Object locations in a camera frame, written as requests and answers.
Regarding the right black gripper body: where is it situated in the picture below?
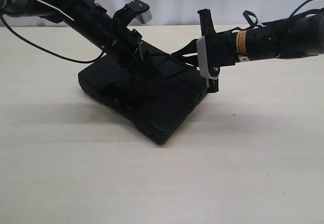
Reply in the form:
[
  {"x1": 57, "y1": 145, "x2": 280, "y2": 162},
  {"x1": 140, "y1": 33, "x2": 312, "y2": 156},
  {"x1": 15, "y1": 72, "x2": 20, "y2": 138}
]
[{"x1": 197, "y1": 9, "x2": 236, "y2": 93}]

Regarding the black plastic carry case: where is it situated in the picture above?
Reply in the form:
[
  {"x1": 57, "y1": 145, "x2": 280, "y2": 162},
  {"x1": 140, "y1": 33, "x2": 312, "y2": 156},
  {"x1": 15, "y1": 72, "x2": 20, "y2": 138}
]
[{"x1": 78, "y1": 56, "x2": 207, "y2": 145}]

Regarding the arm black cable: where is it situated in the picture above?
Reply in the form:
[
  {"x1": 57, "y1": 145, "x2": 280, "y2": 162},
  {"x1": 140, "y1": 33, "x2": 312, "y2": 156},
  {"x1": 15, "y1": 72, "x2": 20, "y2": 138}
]
[
  {"x1": 241, "y1": 0, "x2": 324, "y2": 27},
  {"x1": 0, "y1": 11, "x2": 107, "y2": 64}
]

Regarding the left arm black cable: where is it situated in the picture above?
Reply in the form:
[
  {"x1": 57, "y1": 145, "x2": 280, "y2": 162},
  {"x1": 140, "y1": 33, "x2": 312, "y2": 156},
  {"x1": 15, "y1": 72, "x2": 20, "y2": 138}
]
[{"x1": 0, "y1": 11, "x2": 107, "y2": 64}]

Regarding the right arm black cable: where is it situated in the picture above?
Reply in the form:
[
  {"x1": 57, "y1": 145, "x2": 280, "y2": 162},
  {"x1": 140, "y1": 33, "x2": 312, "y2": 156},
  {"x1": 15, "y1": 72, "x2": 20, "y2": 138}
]
[{"x1": 241, "y1": 0, "x2": 324, "y2": 27}]

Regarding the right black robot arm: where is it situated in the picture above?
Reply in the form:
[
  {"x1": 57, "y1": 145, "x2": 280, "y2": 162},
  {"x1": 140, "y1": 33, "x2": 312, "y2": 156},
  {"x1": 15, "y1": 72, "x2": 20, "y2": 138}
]
[{"x1": 172, "y1": 9, "x2": 323, "y2": 93}]

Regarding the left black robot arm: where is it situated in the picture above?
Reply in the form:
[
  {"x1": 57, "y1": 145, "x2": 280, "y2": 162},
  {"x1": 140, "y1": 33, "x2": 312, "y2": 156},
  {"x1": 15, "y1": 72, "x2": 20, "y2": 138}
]
[{"x1": 1, "y1": 0, "x2": 149, "y2": 67}]

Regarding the black cord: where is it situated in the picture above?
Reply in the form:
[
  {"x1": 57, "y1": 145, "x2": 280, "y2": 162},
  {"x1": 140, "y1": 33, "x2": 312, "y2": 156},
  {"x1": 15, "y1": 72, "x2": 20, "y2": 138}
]
[{"x1": 118, "y1": 39, "x2": 203, "y2": 108}]

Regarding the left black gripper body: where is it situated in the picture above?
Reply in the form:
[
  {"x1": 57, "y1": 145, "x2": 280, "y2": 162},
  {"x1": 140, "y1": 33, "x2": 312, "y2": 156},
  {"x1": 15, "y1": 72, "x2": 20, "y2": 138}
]
[{"x1": 100, "y1": 4, "x2": 142, "y2": 67}]

